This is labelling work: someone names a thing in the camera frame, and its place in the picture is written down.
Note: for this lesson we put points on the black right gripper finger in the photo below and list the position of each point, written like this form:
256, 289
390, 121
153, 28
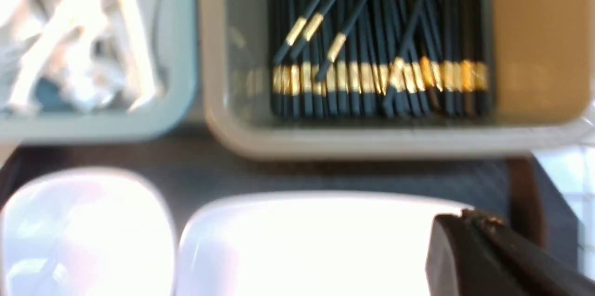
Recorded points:
478, 254

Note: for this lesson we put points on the large white square plate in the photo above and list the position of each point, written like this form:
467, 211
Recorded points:
309, 243

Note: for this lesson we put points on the white square bowl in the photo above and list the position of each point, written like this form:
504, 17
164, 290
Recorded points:
92, 231

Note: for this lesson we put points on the black serving tray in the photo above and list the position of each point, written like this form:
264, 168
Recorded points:
325, 175

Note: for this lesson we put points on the pile of black chopsticks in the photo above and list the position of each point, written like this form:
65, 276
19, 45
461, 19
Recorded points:
380, 58

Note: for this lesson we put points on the brown plastic bin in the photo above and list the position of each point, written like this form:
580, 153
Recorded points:
541, 55

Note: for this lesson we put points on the teal plastic bin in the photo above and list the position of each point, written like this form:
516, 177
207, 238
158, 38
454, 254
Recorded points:
171, 26

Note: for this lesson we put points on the pile of white spoons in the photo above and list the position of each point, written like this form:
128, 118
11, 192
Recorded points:
95, 53

